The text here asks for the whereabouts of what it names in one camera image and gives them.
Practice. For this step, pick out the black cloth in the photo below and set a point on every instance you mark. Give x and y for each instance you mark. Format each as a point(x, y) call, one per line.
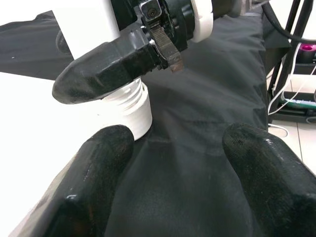
point(185, 123)

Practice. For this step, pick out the white plastic table leg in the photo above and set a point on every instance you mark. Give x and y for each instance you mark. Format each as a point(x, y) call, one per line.
point(84, 19)

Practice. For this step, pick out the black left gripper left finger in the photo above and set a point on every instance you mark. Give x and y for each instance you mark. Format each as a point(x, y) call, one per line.
point(98, 177)

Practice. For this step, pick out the white plastic table top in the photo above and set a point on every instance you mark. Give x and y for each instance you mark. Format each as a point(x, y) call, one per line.
point(37, 111)

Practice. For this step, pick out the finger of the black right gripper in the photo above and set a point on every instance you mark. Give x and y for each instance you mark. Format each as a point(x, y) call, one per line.
point(63, 42)
point(98, 74)

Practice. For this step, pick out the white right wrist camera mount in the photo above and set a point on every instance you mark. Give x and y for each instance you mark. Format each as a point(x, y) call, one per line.
point(202, 19)

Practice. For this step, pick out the green flat board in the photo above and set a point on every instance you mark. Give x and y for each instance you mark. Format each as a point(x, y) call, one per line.
point(301, 102)

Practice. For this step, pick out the black floor tray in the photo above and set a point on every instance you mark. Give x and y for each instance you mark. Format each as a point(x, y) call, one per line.
point(296, 113)

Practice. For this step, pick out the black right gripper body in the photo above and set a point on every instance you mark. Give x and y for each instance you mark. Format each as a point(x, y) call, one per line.
point(172, 19)

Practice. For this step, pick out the magenta black device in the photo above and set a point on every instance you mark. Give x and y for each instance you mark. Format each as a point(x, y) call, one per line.
point(308, 51)

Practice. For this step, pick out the black metal stand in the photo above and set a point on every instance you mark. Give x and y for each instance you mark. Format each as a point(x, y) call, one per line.
point(279, 74)

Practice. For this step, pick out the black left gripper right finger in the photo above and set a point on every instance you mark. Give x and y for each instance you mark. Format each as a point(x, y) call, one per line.
point(271, 185)

